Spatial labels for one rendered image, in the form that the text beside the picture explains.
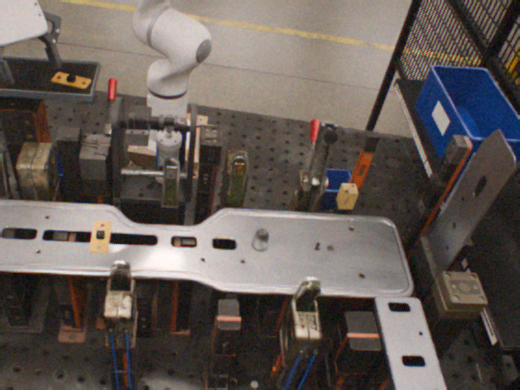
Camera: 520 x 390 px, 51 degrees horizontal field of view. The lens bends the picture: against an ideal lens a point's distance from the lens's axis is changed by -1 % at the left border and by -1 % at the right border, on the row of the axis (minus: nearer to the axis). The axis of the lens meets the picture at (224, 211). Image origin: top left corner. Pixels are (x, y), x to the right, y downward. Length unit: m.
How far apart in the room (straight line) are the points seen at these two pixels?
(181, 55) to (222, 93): 1.86
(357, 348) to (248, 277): 0.26
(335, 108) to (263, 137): 1.49
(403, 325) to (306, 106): 2.31
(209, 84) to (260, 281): 2.34
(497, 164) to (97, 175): 0.82
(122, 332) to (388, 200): 1.06
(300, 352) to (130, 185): 0.57
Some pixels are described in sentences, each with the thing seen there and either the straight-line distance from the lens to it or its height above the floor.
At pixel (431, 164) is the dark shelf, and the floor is 1.03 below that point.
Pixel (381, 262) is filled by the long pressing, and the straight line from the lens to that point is 1.24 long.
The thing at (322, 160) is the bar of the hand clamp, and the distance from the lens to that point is 1.23.
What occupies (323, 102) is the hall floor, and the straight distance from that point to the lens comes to 3.39.
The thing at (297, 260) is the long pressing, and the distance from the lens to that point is 1.19.
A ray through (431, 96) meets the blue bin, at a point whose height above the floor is 1.11.
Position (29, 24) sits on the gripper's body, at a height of 1.41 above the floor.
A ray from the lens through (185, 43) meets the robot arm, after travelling 1.45.
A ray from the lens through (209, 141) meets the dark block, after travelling 1.23.
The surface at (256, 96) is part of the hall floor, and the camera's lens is 3.33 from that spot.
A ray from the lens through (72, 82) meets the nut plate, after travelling 1.32.
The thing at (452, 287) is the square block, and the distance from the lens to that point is 1.19.
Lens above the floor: 1.92
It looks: 47 degrees down
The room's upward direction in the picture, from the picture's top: 8 degrees clockwise
